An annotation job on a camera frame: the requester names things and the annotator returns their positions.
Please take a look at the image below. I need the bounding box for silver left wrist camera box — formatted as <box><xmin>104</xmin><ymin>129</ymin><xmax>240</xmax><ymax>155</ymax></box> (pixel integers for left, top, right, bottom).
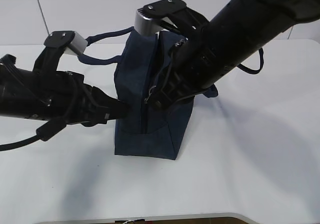
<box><xmin>32</xmin><ymin>30</ymin><xmax>89</xmax><ymax>72</ymax></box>

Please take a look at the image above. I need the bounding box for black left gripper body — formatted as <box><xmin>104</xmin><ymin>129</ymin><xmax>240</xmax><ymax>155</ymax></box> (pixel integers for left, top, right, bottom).
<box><xmin>63</xmin><ymin>71</ymin><xmax>113</xmax><ymax>127</ymax></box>

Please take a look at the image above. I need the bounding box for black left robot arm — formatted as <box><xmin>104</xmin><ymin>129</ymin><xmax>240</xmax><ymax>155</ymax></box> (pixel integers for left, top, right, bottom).
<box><xmin>0</xmin><ymin>54</ymin><xmax>130</xmax><ymax>127</ymax></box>

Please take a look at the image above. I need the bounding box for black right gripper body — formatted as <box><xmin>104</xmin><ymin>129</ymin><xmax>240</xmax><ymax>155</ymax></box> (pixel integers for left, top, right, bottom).
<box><xmin>146</xmin><ymin>64</ymin><xmax>215</xmax><ymax>111</ymax></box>

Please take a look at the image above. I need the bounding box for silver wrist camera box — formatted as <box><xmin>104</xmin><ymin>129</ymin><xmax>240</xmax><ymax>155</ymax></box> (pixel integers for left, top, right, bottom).
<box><xmin>32</xmin><ymin>30</ymin><xmax>89</xmax><ymax>72</ymax></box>
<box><xmin>133</xmin><ymin>0</ymin><xmax>210</xmax><ymax>37</ymax></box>

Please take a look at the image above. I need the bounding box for dark blue lunch bag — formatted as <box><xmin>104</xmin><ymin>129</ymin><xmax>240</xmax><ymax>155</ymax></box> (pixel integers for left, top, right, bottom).
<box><xmin>77</xmin><ymin>26</ymin><xmax>265</xmax><ymax>161</ymax></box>

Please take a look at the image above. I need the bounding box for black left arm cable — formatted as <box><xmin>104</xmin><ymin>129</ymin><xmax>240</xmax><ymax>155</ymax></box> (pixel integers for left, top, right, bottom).
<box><xmin>0</xmin><ymin>116</ymin><xmax>68</xmax><ymax>152</ymax></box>

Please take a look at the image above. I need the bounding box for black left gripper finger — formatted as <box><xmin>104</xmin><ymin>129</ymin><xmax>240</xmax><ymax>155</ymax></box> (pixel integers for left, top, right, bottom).
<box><xmin>105</xmin><ymin>97</ymin><xmax>130</xmax><ymax>120</ymax></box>

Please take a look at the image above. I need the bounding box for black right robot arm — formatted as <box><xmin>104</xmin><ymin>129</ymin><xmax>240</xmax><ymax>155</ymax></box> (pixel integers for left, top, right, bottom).
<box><xmin>143</xmin><ymin>0</ymin><xmax>320</xmax><ymax>110</ymax></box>

